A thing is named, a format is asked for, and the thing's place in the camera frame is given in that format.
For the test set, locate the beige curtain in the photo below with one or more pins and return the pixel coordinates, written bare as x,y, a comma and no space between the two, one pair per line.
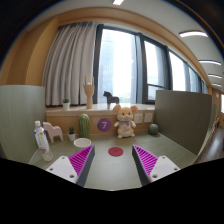
69,63

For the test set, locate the plush mouse toy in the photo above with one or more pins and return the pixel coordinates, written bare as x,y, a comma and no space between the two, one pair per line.
125,124

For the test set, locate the white wall socket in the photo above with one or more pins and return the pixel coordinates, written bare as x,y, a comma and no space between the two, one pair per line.
148,117
138,118

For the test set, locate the pink toy horse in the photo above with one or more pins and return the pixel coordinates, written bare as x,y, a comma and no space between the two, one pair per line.
53,131

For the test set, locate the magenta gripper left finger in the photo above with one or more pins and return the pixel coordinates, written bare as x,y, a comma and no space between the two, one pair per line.
74,168

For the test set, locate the small potted plant on sill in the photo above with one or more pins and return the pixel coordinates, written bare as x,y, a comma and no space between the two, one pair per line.
66,104

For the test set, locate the dark toy horse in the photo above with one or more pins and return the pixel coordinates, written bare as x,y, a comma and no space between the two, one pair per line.
110,99

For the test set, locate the wooden hand model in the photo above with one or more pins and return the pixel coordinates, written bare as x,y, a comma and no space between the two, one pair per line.
89,91

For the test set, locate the white paper cup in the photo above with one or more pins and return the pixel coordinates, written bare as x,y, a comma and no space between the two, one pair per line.
82,142

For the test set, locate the small potted plant on table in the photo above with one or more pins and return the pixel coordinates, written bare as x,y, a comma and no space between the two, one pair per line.
71,134

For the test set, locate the green partition panel right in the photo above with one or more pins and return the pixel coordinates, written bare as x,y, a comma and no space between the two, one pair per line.
183,117

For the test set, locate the white wall socket right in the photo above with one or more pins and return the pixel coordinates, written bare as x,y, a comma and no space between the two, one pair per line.
148,117

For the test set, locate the clear plastic water bottle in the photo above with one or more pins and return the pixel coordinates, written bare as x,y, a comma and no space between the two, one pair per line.
42,142

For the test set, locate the purple number seven sign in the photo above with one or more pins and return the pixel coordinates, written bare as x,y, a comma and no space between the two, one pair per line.
104,125

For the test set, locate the red round coaster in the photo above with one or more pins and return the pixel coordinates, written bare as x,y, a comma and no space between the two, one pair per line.
115,151

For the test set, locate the tall green cactus ornament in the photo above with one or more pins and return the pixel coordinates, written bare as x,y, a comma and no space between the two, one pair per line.
84,125

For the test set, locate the green partition panel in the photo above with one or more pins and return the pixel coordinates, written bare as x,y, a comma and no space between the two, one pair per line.
20,107
183,117

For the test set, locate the round green cactus ornament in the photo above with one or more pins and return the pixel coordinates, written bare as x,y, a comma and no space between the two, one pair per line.
153,129

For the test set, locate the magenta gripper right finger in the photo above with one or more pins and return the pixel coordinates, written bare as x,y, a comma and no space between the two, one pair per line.
151,167

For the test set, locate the green partition panel left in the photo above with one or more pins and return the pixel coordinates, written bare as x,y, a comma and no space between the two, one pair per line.
20,107

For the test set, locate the white wall socket left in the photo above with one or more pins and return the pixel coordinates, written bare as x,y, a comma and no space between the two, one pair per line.
138,118

